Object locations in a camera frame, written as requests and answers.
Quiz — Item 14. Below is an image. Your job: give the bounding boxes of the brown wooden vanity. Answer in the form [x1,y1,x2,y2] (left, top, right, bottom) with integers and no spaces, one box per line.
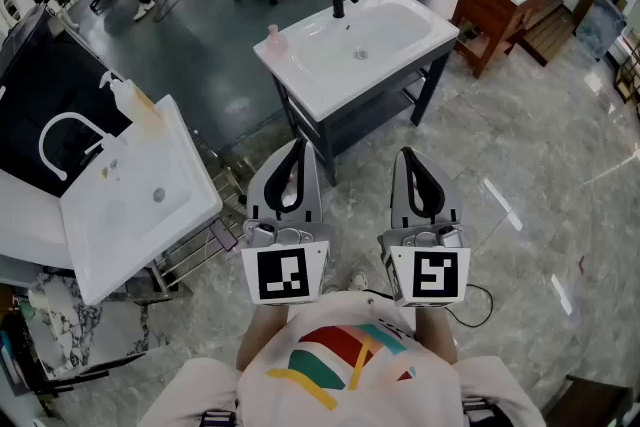
[451,0,546,80]

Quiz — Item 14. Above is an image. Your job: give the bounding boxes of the black cabinet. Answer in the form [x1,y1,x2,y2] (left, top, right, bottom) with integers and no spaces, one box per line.
[0,3,135,199]

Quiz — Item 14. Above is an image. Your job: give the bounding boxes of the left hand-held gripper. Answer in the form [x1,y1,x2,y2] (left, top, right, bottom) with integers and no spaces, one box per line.
[240,137,334,307]

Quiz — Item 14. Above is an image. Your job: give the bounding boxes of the yellow soap dispenser bottle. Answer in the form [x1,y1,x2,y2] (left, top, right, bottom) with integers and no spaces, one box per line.
[98,70,165,137]

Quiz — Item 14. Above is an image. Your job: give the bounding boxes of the wooden step platform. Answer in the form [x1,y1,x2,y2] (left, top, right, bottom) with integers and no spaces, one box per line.
[516,3,577,68]

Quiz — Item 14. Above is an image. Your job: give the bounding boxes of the dark grey vanity frame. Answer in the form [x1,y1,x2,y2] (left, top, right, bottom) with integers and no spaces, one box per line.
[271,36,459,187]

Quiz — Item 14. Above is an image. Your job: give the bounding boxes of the person's left forearm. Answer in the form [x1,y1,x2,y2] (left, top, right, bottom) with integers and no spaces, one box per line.
[235,302,292,372]

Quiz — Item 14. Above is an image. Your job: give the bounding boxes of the white rectangular sink basin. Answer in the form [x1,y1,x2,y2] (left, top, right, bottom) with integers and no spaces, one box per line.
[252,0,461,123]

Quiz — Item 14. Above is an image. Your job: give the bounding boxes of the white square sink basin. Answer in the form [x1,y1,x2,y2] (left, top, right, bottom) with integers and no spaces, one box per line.
[58,94,224,307]

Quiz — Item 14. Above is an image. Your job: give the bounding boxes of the person's right forearm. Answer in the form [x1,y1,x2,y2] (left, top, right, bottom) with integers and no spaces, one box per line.
[411,305,459,366]

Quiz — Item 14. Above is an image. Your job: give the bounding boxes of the black cable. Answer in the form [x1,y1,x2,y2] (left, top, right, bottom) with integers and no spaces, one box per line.
[443,282,495,330]

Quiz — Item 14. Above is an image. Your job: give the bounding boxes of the blue marble picture panel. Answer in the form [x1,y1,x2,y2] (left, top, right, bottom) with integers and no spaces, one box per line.
[574,0,628,62]

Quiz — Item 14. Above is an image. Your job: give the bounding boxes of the white curved faucet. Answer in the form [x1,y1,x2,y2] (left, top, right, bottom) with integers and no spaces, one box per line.
[38,111,109,182]

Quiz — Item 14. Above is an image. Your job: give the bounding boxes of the purple phone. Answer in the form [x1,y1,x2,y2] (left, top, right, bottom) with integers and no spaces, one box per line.
[209,216,240,253]

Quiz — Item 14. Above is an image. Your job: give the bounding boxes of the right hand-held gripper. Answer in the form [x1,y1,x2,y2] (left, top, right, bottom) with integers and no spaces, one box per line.
[377,146,472,309]

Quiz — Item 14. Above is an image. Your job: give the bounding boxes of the dark wooden stool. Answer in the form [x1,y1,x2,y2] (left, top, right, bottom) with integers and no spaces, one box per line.
[543,374,635,427]

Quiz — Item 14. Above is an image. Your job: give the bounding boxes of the white t-shirt with colour print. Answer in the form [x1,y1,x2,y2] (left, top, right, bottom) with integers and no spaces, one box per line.
[135,288,547,427]

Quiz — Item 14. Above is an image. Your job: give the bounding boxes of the pink soap bottle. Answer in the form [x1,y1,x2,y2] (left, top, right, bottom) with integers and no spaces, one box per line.
[264,24,290,62]

